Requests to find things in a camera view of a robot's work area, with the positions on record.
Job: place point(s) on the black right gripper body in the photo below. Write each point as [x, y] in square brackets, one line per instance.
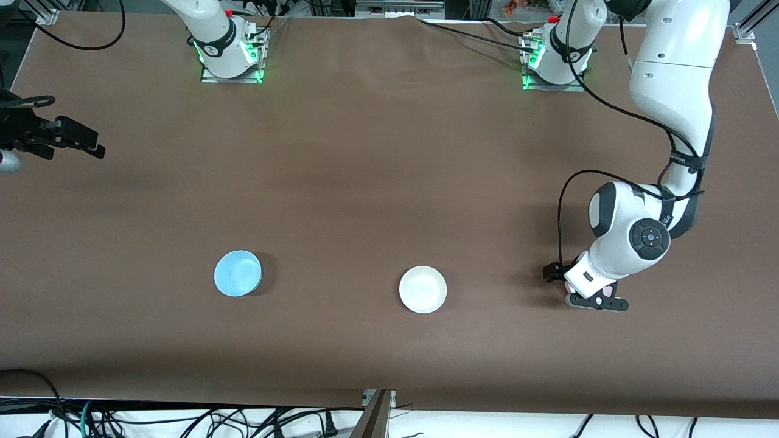
[24, 132]

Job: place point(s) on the pink bowl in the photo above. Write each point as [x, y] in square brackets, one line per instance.
[569, 286]

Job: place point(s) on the blue bowl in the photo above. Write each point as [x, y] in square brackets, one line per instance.
[237, 274]

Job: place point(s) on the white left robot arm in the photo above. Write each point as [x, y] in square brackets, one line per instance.
[675, 73]

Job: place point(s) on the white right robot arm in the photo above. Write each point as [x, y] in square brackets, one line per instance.
[213, 30]

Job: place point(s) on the white bowl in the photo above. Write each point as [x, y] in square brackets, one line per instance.
[423, 289]

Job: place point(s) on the brown table cover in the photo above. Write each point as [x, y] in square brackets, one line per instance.
[389, 182]

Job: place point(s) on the grey metal box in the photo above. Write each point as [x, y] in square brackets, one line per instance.
[398, 7]

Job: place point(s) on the aluminium frame profile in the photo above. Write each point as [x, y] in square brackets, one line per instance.
[42, 12]
[754, 24]

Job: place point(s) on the grey metal post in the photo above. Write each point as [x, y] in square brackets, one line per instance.
[377, 420]

